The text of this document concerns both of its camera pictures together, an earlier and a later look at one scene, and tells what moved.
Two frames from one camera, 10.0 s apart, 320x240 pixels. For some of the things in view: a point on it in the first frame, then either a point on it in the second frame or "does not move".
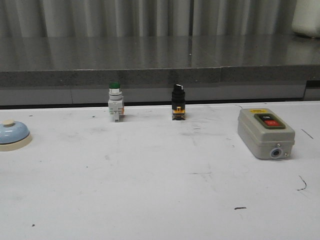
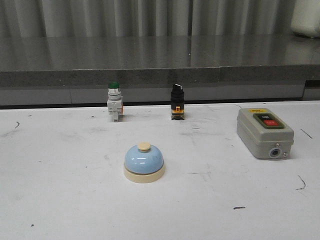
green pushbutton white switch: x=116 y=105 does not move
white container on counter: x=306 y=20 does not move
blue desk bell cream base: x=14 y=135 → x=144 y=163
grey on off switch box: x=266 y=134 does not move
